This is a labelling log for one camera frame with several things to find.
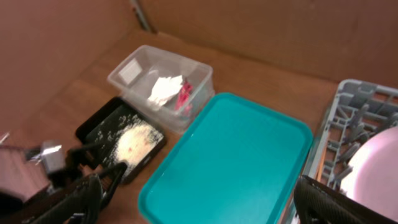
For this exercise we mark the white round plate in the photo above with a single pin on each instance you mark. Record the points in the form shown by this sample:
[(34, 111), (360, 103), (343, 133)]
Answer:
[(373, 179)]

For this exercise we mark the clear plastic bin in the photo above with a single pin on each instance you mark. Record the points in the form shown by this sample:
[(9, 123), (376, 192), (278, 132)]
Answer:
[(137, 74)]

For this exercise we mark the red snack wrapper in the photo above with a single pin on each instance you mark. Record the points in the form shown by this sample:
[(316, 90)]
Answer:
[(183, 97)]

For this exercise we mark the teal plastic tray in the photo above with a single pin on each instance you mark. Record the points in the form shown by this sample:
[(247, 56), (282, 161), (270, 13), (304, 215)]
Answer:
[(238, 162)]

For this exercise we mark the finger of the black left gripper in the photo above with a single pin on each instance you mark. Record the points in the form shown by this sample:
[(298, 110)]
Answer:
[(110, 178), (86, 155)]

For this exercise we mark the grey dishwasher rack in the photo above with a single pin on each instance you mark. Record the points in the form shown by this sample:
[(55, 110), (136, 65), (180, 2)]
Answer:
[(359, 111)]

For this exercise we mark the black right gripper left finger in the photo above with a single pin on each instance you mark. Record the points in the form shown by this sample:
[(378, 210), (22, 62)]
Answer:
[(80, 202)]

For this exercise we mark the rice pile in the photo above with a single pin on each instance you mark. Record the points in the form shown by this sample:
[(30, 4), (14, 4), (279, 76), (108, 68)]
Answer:
[(128, 138)]

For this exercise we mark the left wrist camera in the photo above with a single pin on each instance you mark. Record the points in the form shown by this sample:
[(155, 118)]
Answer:
[(52, 157)]

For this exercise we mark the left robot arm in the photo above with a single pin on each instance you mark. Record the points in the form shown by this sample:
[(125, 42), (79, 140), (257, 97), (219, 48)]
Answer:
[(46, 180)]

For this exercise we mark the black plastic tray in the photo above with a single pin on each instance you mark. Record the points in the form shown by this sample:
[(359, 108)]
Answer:
[(87, 132)]

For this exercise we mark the white napkin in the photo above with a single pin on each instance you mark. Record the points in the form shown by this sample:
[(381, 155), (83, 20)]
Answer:
[(165, 89)]

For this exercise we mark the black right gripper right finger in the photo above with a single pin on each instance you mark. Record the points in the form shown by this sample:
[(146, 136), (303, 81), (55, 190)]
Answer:
[(317, 203)]

